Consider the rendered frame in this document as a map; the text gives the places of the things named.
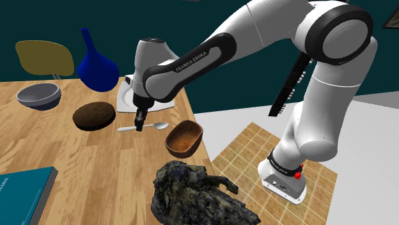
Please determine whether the teal book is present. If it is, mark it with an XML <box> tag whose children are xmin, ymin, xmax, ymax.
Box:
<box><xmin>0</xmin><ymin>166</ymin><xmax>59</xmax><ymax>225</ymax></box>

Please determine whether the blue long-necked vase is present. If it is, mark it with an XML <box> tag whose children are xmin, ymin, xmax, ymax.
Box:
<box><xmin>77</xmin><ymin>27</ymin><xmax>120</xmax><ymax>93</ymax></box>

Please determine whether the grey bowl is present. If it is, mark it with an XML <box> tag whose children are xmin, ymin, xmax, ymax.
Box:
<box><xmin>15</xmin><ymin>82</ymin><xmax>63</xmax><ymax>112</ymax></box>

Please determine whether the white plate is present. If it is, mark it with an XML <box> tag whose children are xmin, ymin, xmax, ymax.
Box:
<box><xmin>116</xmin><ymin>75</ymin><xmax>176</xmax><ymax>114</ymax></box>

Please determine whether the dark mossy rock figure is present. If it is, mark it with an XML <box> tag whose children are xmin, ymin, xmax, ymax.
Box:
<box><xmin>150</xmin><ymin>160</ymin><xmax>262</xmax><ymax>225</ymax></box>

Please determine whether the brown wooden bowl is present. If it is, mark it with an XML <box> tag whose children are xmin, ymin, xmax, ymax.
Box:
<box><xmin>164</xmin><ymin>119</ymin><xmax>205</xmax><ymax>159</ymax></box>

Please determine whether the olive chair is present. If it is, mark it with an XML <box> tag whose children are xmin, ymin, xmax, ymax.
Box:
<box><xmin>15</xmin><ymin>40</ymin><xmax>75</xmax><ymax>81</ymax></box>

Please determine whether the silver spoon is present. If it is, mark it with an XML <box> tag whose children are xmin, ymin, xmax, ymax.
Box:
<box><xmin>117</xmin><ymin>121</ymin><xmax>169</xmax><ymax>133</ymax></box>

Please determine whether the dark brown round loaf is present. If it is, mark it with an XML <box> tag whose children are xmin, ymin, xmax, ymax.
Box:
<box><xmin>72</xmin><ymin>101</ymin><xmax>117</xmax><ymax>132</ymax></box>

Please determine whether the tan tiled robot stand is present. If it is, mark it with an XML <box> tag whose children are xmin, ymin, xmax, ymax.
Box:
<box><xmin>211</xmin><ymin>121</ymin><xmax>338</xmax><ymax>225</ymax></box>

